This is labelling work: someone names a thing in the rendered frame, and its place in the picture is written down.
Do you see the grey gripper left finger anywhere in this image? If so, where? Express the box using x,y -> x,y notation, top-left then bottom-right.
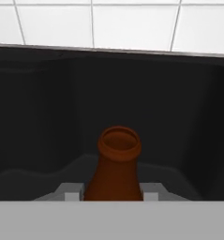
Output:
34,182 -> 86,203

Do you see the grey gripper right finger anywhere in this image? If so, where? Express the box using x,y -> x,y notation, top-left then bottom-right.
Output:
139,182 -> 190,203

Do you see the small brown bottle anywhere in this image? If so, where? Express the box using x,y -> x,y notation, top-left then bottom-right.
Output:
82,126 -> 145,203

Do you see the black sink basin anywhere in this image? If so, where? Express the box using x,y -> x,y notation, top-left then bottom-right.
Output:
0,44 -> 224,203

